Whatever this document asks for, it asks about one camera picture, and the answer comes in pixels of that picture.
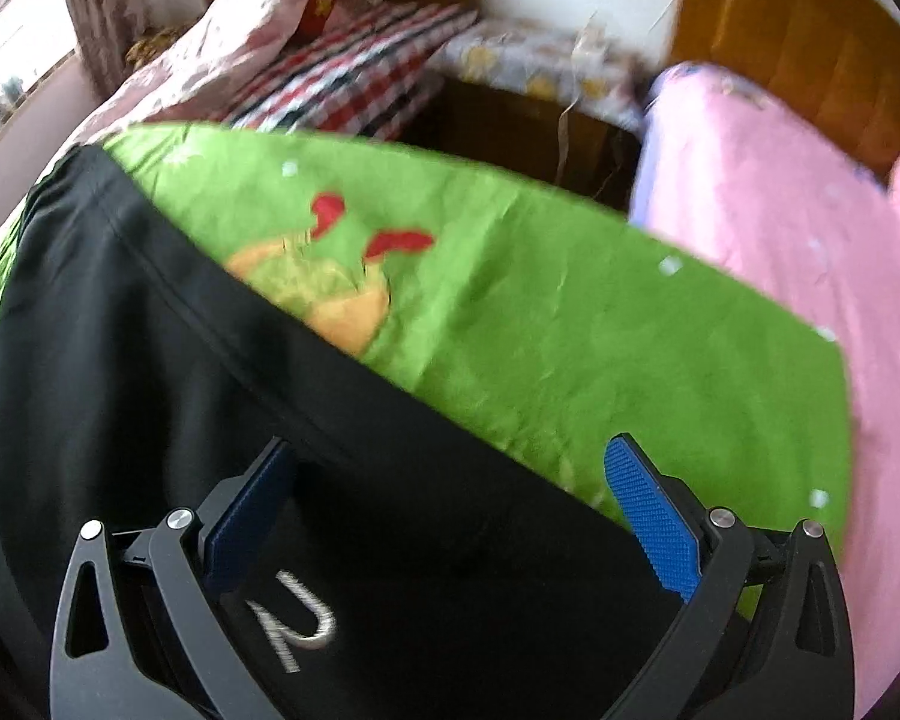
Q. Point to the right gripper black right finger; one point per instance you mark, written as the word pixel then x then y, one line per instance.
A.
pixel 763 632

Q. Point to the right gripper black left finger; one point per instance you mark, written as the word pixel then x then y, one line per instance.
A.
pixel 193 556

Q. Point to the black pants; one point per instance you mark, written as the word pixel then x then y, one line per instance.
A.
pixel 393 566

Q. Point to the green cartoon blanket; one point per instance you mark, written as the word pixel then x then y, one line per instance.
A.
pixel 539 322

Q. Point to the pink bed sheet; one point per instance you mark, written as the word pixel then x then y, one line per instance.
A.
pixel 735 177

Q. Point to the dark wooden nightstand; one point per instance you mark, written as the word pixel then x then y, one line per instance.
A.
pixel 529 136

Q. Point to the pink floral quilt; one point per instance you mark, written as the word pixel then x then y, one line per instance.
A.
pixel 201 71

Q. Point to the red plaid bed sheet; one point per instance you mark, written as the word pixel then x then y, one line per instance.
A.
pixel 368 78

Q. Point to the floral nightstand cloth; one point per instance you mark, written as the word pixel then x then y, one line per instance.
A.
pixel 585 69

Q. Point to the right wooden headboard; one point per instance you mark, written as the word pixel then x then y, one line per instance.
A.
pixel 835 62

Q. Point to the patterned window curtain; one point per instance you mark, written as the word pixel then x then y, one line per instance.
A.
pixel 105 30

